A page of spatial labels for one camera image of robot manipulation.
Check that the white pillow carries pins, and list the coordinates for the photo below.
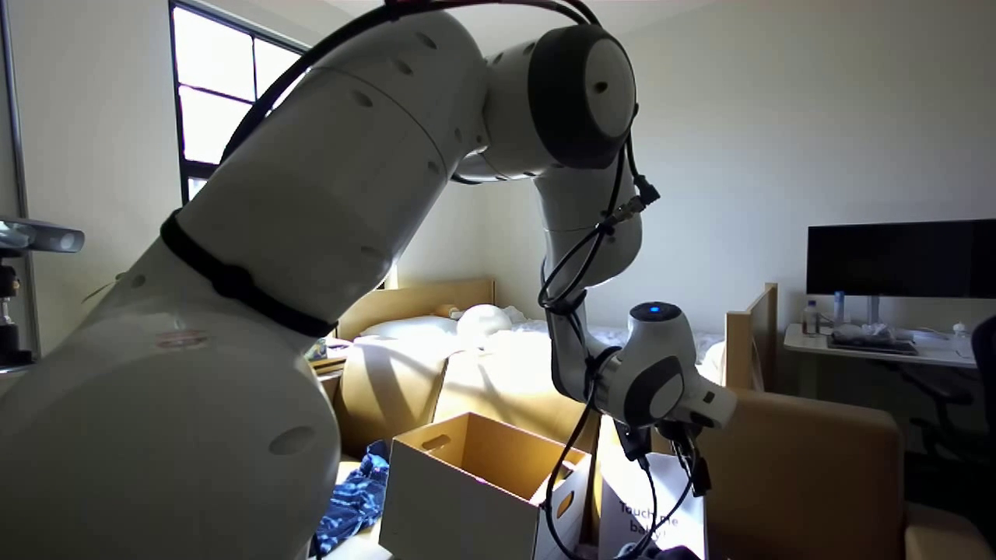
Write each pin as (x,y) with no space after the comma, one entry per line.
(488,321)

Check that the white desk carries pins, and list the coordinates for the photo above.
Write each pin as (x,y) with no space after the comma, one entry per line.
(916,347)

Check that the black computer monitor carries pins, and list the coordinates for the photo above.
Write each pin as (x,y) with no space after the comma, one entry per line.
(935,259)

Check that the blue patterned cloth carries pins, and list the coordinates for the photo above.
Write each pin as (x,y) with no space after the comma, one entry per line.
(354,506)

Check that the black framed window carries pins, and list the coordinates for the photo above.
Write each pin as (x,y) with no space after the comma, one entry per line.
(223,67)

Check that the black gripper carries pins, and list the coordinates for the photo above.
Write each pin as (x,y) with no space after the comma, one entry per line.
(679,432)

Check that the wooden bed footboard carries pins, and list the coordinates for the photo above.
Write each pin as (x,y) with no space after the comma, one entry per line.
(752,341)

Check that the bed with white bedding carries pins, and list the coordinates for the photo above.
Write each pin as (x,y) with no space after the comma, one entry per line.
(403,364)

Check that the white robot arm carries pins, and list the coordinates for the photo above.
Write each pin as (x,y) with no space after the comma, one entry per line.
(181,422)

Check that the white cardboard box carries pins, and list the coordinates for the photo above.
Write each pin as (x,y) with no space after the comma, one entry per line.
(484,489)

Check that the tan couch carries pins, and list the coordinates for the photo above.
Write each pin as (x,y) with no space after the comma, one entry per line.
(796,479)

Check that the black keyboard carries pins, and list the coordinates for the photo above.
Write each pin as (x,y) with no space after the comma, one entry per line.
(874,343)

